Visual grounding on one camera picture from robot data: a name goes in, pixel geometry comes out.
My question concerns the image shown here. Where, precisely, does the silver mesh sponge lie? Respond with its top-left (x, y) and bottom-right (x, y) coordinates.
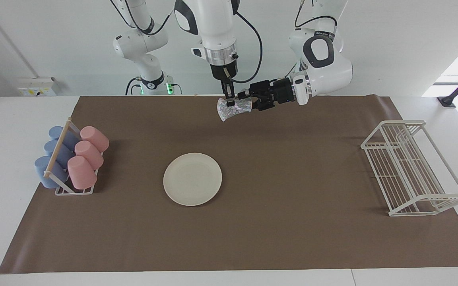
top-left (217, 97), bottom-right (252, 122)

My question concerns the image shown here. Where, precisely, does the cream round plate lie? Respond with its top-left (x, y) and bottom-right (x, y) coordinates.
top-left (163, 153), bottom-right (223, 207)

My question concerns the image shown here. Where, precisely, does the brown table mat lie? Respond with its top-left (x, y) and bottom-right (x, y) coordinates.
top-left (0, 95), bottom-right (458, 274)

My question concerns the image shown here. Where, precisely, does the pink plastic cup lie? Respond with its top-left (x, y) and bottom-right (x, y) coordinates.
top-left (67, 156), bottom-right (98, 190)
top-left (80, 126), bottom-right (110, 154)
top-left (74, 140), bottom-right (105, 170)

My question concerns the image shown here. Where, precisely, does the blue plastic cup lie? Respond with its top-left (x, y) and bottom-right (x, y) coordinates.
top-left (34, 156), bottom-right (70, 189)
top-left (43, 140), bottom-right (75, 170)
top-left (48, 126), bottom-right (81, 151)

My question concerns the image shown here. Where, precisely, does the white cup rack wooden bar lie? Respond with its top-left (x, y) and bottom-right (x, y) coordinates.
top-left (43, 117), bottom-right (105, 196)

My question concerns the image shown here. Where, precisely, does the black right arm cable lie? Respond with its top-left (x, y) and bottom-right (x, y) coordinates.
top-left (110, 0), bottom-right (263, 85)

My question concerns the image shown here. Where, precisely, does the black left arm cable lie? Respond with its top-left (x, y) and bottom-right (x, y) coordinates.
top-left (285, 0), bottom-right (339, 79)

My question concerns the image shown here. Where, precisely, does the white wire dish rack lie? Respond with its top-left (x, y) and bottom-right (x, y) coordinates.
top-left (361, 120), bottom-right (458, 217)

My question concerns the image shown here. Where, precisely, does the white wall power box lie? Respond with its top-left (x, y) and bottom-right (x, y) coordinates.
top-left (16, 77), bottom-right (59, 97)

